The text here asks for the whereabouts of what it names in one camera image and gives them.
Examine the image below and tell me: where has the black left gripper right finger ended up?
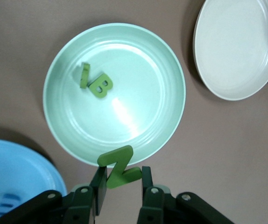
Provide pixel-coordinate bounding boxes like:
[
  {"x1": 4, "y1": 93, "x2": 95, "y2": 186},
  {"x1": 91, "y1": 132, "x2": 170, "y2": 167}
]
[{"x1": 137, "y1": 166, "x2": 235, "y2": 224}]

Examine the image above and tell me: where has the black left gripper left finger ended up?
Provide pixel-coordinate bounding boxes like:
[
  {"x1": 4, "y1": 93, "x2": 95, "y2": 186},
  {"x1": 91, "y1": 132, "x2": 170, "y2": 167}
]
[{"x1": 0, "y1": 167, "x2": 108, "y2": 224}]

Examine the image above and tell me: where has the green letter N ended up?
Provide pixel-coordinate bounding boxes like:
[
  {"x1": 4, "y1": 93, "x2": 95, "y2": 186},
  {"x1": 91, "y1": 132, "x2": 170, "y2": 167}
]
[{"x1": 97, "y1": 144, "x2": 142, "y2": 189}]

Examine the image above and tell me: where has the blue letter E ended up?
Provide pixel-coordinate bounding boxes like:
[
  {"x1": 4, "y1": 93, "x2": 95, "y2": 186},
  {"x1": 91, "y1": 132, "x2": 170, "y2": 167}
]
[{"x1": 0, "y1": 192, "x2": 21, "y2": 217}]

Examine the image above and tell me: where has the green letter B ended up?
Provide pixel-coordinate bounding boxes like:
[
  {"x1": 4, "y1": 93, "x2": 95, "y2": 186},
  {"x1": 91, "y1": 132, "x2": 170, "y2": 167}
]
[{"x1": 88, "y1": 73, "x2": 114, "y2": 99}]

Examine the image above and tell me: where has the green number 9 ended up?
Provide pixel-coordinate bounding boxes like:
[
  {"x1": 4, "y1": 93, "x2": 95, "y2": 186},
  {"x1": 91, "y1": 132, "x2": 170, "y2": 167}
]
[{"x1": 79, "y1": 62, "x2": 91, "y2": 89}]

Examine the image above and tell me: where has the blue plate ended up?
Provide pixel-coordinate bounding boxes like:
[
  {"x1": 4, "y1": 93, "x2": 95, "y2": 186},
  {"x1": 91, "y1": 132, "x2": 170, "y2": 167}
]
[{"x1": 0, "y1": 138, "x2": 68, "y2": 224}]

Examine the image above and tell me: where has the green plate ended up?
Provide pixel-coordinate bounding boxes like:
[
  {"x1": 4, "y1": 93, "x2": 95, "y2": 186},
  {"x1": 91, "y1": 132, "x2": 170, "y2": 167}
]
[{"x1": 42, "y1": 22, "x2": 187, "y2": 168}]

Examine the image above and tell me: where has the brown table cover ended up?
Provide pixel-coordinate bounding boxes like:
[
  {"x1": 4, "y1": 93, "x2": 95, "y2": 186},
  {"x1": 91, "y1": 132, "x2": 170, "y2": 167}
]
[{"x1": 0, "y1": 0, "x2": 268, "y2": 224}]

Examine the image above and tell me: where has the beige plate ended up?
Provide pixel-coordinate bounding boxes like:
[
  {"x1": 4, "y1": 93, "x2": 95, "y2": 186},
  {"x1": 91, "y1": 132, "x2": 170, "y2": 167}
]
[{"x1": 192, "y1": 0, "x2": 268, "y2": 101}]

